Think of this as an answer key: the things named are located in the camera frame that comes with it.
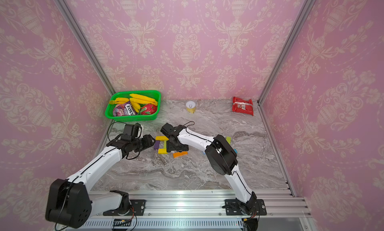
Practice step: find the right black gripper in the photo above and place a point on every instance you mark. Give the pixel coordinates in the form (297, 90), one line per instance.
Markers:
(167, 148)

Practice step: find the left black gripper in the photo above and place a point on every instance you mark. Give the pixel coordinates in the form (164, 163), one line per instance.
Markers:
(149, 142)

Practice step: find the orange block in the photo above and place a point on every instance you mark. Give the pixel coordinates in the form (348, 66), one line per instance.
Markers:
(179, 154)

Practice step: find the small yellow block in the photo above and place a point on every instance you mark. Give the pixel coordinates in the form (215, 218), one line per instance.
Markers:
(162, 151)

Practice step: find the purple block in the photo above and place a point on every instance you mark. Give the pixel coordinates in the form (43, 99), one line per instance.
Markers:
(157, 145)

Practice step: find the long yellow block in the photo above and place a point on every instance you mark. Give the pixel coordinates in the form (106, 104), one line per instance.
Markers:
(161, 138)

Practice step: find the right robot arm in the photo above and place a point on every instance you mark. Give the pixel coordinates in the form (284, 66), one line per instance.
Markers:
(222, 158)

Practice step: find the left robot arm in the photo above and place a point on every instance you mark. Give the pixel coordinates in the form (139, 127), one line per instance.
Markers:
(70, 203)

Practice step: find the purple snack packet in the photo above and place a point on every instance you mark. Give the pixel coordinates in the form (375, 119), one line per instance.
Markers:
(124, 109)

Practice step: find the red dragon fruit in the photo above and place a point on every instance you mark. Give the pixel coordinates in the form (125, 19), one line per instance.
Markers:
(148, 109)

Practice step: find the yellow paper cup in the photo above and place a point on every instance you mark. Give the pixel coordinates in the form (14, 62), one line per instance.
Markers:
(191, 106)

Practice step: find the yellow banana bunch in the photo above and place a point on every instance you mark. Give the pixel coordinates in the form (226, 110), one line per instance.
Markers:
(137, 101)

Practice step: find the yellow-green long block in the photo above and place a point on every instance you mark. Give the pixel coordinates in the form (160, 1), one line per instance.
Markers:
(229, 139)

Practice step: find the red snack bag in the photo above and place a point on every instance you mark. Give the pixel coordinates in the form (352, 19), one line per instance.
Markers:
(242, 106)

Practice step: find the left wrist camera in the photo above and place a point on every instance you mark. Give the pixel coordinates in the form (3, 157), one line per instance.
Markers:
(132, 131)

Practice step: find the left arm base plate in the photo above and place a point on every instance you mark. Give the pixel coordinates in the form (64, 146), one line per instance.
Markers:
(137, 208)

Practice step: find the aluminium rail frame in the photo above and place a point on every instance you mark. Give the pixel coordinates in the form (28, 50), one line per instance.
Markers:
(202, 210)

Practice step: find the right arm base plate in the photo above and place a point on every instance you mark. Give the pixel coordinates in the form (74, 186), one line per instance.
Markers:
(232, 207)

